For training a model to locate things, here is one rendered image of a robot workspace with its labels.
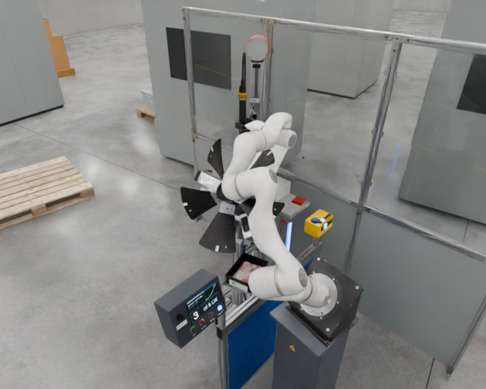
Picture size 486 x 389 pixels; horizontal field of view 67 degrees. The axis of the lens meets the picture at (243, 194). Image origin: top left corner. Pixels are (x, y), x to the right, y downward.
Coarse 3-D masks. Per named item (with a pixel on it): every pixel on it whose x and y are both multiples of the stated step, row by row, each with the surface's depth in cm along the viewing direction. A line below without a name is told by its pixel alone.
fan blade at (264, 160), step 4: (264, 152) 219; (268, 152) 214; (260, 156) 220; (264, 156) 214; (268, 156) 210; (272, 156) 208; (256, 160) 222; (260, 160) 214; (264, 160) 211; (268, 160) 207; (272, 160) 205; (256, 164) 213; (260, 164) 210; (264, 164) 207; (268, 164) 205; (252, 168) 213
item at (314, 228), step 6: (318, 210) 225; (312, 216) 219; (318, 216) 219; (324, 216) 219; (330, 216) 219; (306, 222) 216; (312, 222) 214; (318, 222) 214; (324, 222) 214; (306, 228) 218; (312, 228) 215; (318, 228) 212; (312, 234) 217; (318, 234) 214
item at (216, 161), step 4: (220, 140) 226; (216, 144) 229; (220, 144) 225; (216, 148) 229; (220, 148) 225; (212, 152) 234; (216, 152) 228; (220, 152) 224; (208, 156) 239; (212, 156) 234; (216, 156) 229; (220, 156) 224; (208, 160) 241; (212, 160) 236; (216, 160) 229; (220, 160) 224; (212, 164) 237; (216, 164) 231; (220, 164) 225; (216, 168) 233; (220, 168) 226; (220, 172) 227; (220, 176) 229
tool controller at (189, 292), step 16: (208, 272) 156; (176, 288) 150; (192, 288) 148; (208, 288) 150; (160, 304) 142; (176, 304) 140; (192, 304) 145; (208, 304) 151; (224, 304) 159; (160, 320) 147; (176, 320) 140; (208, 320) 153; (176, 336) 142; (192, 336) 147
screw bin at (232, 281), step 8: (240, 256) 217; (248, 256) 220; (240, 264) 220; (256, 264) 220; (264, 264) 216; (232, 272) 212; (232, 280) 204; (240, 280) 201; (240, 288) 204; (248, 288) 201
